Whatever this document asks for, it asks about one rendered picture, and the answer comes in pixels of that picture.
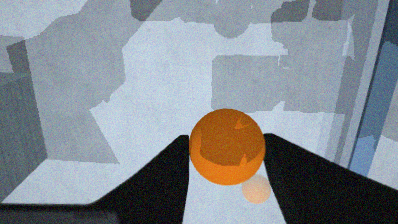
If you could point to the clear low corner walls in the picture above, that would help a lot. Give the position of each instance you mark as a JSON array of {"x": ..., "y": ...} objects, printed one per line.
[{"x": 358, "y": 41}]

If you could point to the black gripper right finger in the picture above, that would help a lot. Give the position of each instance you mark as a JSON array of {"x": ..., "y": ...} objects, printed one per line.
[{"x": 313, "y": 190}]

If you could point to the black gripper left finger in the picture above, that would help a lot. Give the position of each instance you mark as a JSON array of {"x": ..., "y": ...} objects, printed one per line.
[{"x": 156, "y": 194}]

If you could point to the clear blue l-shaped low wall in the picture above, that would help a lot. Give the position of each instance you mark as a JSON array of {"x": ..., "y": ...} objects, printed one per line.
[{"x": 379, "y": 95}]

